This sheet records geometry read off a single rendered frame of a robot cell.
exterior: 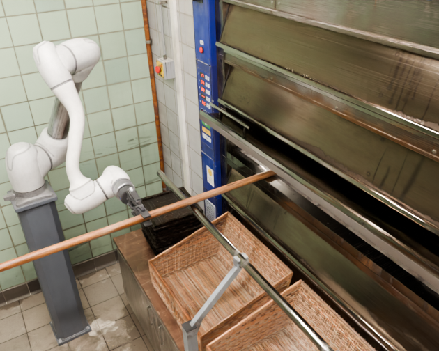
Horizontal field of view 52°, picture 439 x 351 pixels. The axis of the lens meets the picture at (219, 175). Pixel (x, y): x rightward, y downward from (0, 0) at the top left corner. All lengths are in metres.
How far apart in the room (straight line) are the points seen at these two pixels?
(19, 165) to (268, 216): 1.20
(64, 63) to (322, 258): 1.31
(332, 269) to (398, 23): 0.95
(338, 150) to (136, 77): 1.67
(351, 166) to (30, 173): 1.52
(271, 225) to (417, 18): 1.13
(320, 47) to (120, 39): 1.54
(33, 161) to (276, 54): 1.28
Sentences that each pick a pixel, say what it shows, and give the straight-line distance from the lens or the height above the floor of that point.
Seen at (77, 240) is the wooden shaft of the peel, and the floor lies 1.20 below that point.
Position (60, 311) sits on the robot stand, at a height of 0.25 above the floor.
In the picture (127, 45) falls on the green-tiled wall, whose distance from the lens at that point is 2.85.
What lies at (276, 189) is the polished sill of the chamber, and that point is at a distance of 1.95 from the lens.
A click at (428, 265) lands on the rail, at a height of 1.44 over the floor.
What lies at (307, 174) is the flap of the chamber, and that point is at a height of 1.41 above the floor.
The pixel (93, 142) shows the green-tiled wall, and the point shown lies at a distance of 2.96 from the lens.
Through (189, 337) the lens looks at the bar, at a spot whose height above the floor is 0.92.
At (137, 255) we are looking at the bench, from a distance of 2.58.
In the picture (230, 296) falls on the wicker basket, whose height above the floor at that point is 0.59.
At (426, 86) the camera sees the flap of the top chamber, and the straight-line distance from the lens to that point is 1.30.
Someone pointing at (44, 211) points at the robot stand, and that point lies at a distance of 2.45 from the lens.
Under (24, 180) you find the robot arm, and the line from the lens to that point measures 2.36.
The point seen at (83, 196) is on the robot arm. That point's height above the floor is 1.19.
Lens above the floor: 2.22
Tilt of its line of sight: 31 degrees down
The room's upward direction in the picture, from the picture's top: 2 degrees counter-clockwise
